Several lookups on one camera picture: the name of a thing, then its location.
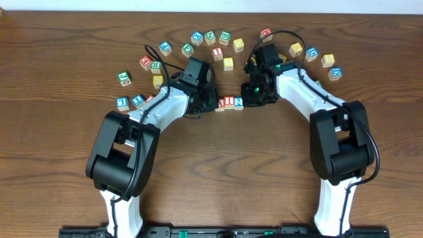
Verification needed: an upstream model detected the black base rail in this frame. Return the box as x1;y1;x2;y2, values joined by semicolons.
59;225;391;238

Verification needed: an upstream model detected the green N block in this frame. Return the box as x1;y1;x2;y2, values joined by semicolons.
204;30;216;45

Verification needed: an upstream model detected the yellow block near 2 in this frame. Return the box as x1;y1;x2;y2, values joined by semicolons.
153;75;164;89

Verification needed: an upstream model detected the yellow S block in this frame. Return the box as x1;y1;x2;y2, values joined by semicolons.
223;58;234;71

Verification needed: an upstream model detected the blue d block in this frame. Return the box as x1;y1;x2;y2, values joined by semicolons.
305;47;319;62
328;67;343;81

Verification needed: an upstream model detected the red E block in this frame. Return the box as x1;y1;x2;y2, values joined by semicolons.
139;56;153;71

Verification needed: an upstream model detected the blue X block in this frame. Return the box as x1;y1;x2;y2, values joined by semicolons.
191;30;204;46

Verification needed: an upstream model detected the green F block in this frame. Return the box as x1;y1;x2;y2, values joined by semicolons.
181;43;194;58

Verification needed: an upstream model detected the yellow 8 block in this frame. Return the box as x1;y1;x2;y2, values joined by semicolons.
321;54;335;68

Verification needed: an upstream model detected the blue P block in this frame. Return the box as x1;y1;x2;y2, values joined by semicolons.
159;41;173;56

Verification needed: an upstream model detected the blue 2 block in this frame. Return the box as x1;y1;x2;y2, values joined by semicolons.
234;97;244;110

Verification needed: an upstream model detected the yellow block near Z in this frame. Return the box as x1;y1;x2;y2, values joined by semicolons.
278;54;287;63

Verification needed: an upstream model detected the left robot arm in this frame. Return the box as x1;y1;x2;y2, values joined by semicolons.
85;57;218;237

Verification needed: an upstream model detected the green J block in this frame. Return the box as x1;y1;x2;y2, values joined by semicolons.
118;71;132;87

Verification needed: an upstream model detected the blue L block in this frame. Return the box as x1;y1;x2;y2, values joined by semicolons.
116;97;130;112

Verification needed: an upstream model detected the red M block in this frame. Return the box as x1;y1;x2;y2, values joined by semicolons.
260;28;272;42

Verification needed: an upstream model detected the green B block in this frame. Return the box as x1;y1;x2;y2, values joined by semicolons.
219;31;231;46

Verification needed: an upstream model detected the blue T block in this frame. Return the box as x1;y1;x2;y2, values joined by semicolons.
132;95;146;109

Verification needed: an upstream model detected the blue D block upper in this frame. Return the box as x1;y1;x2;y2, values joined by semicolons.
305;47;319;62

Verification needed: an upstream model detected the red A block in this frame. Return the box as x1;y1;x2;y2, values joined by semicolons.
215;99;225;112

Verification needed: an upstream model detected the blue D block lower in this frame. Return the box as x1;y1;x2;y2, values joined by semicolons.
328;67;343;81

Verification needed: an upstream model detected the green R block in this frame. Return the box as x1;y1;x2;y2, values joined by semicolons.
151;61;162;74

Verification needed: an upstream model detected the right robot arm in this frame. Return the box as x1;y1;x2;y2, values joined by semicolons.
241;44;375;237

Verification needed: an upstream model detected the yellow C block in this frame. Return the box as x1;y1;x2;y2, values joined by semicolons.
233;38;245;52

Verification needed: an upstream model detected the red i block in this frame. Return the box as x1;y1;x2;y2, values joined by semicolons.
224;96;235;110
212;47;224;61

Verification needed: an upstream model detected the yellow W block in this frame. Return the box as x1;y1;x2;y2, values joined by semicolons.
289;42;303;58

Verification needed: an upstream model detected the red Y block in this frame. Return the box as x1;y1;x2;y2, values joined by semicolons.
145;95;155;102

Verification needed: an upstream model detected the green 7 block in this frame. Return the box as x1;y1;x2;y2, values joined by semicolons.
314;80;323;88

